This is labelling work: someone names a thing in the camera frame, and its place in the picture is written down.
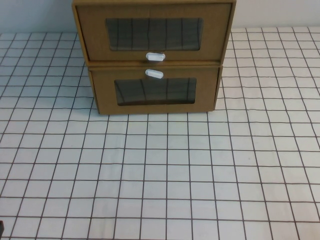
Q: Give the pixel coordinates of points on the brown cardboard drawer cabinet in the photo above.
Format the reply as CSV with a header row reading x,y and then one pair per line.
x,y
90,32

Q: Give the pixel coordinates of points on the white grid tablecloth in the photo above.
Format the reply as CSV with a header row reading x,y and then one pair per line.
x,y
150,175

